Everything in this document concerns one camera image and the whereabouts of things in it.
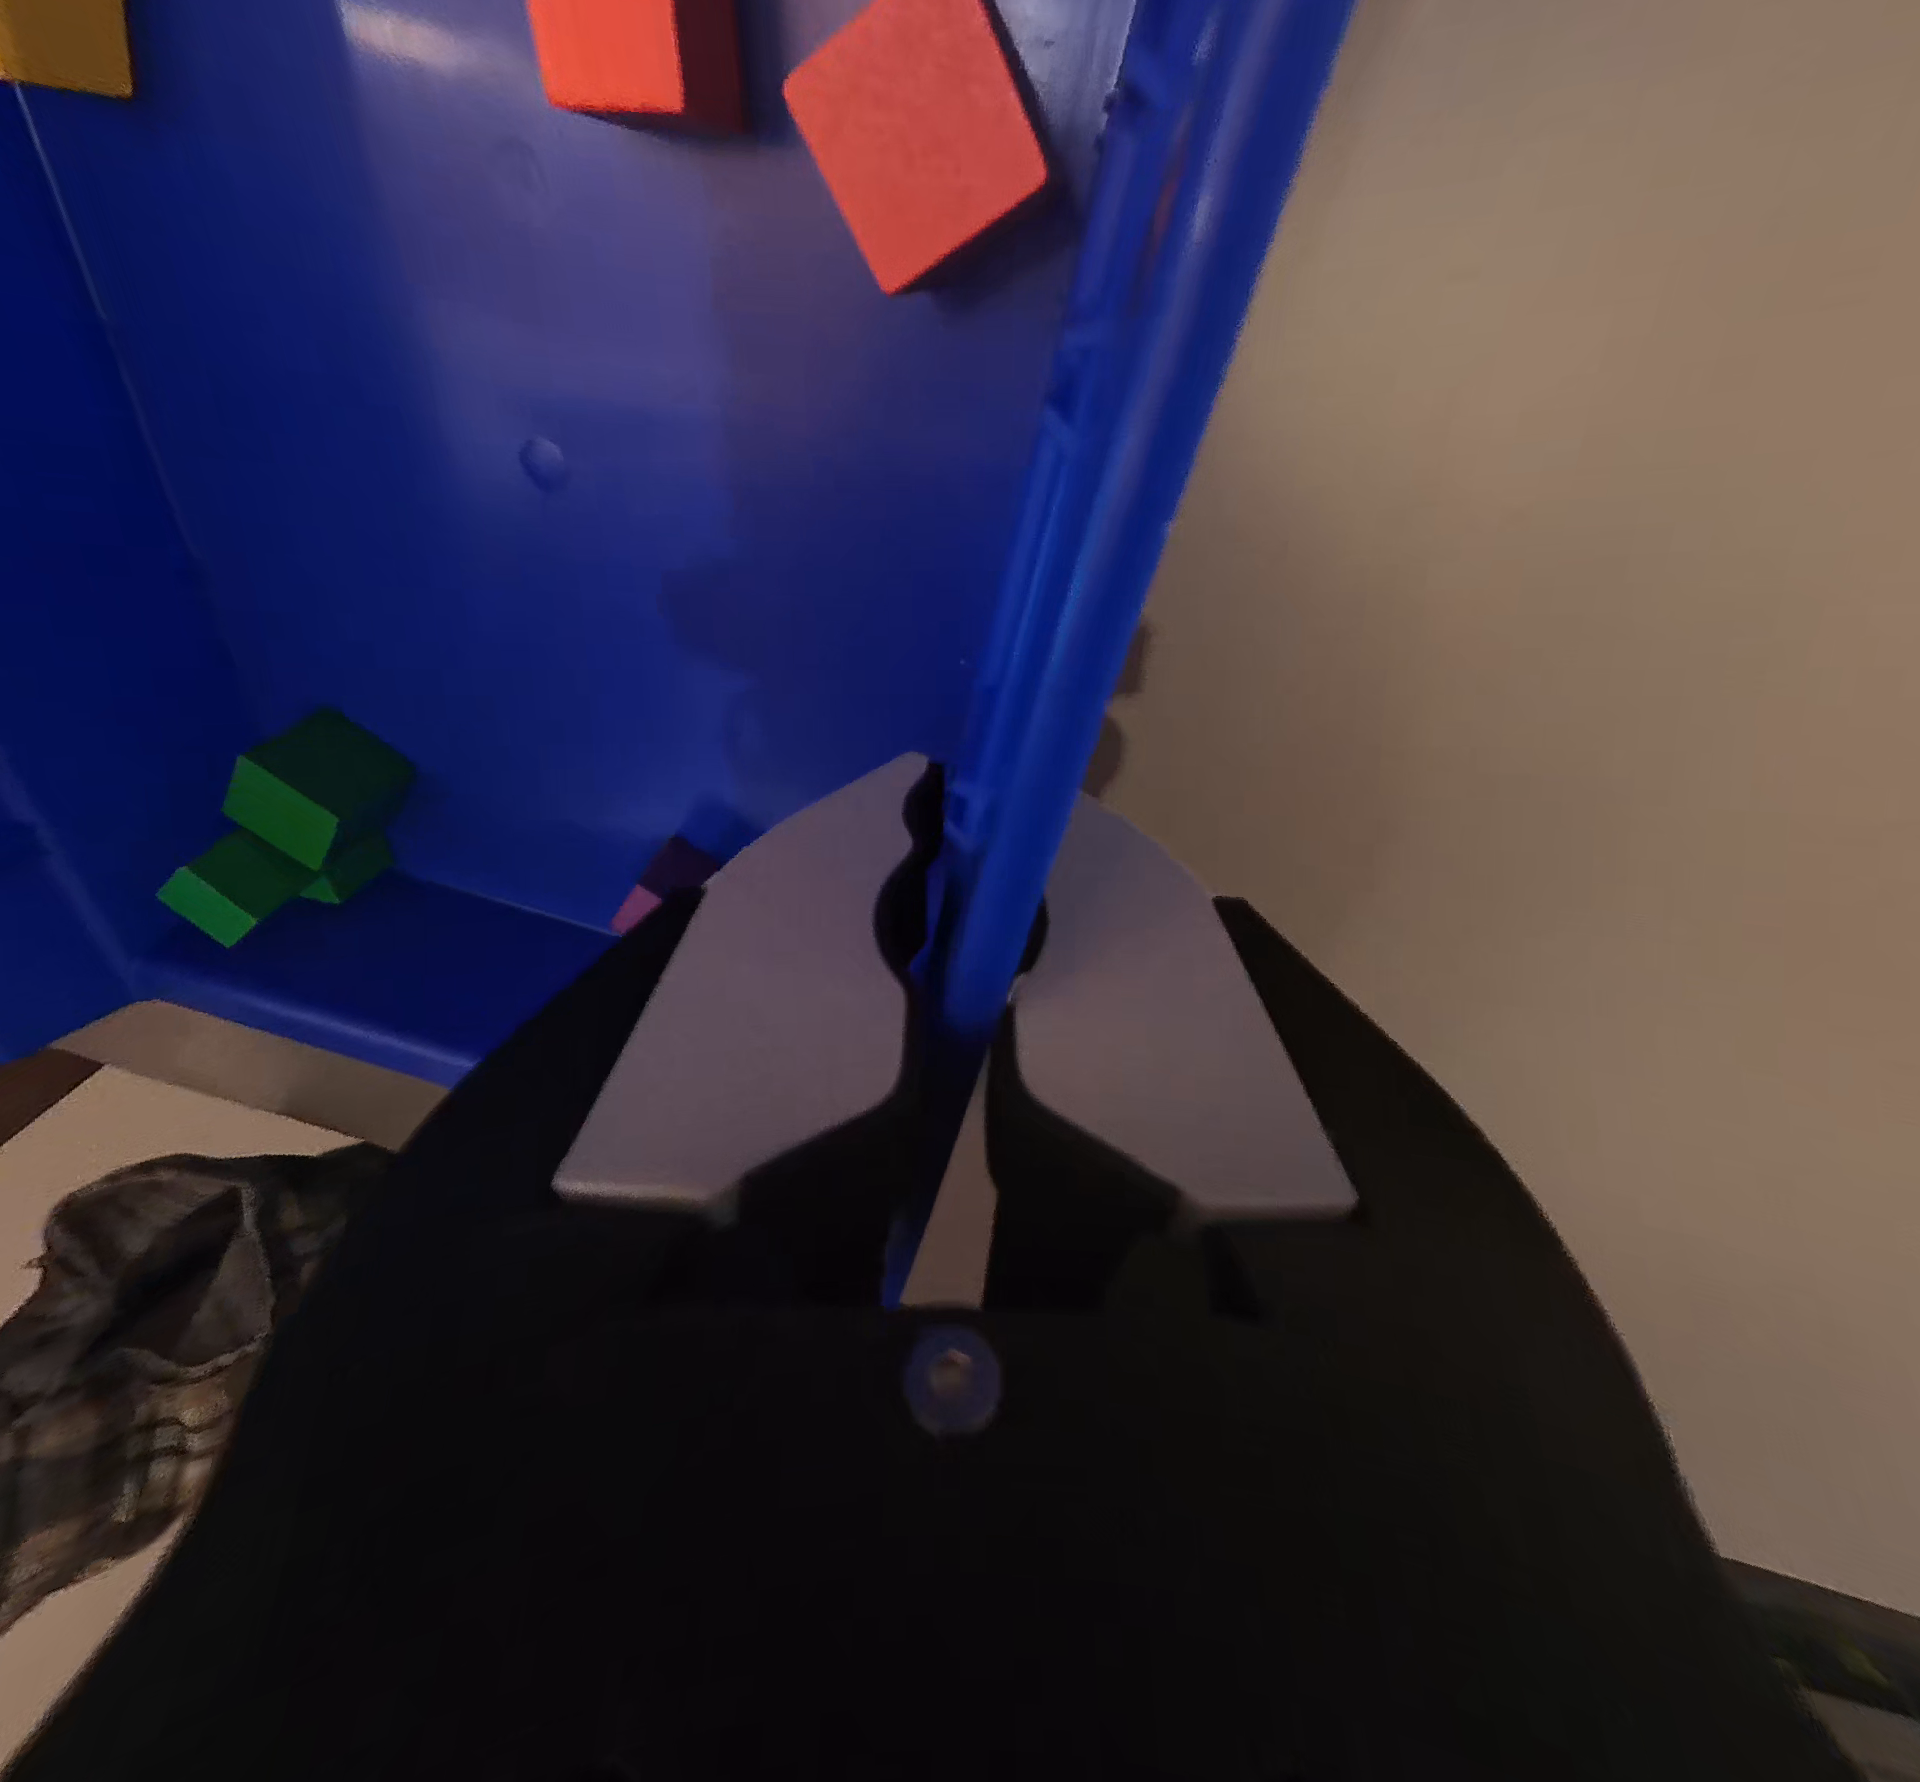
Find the purple cube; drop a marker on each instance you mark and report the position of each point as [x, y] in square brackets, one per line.
[669, 880]

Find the yellow cube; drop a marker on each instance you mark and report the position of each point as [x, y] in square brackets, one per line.
[60, 13]

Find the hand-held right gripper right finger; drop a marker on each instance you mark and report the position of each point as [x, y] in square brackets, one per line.
[1172, 1047]

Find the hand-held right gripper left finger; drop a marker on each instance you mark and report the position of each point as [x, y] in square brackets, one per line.
[751, 1032]

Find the green cube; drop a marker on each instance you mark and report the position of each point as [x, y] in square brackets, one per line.
[219, 898]
[308, 784]
[358, 866]

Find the blue plastic object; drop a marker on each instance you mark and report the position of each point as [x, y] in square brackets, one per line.
[600, 536]

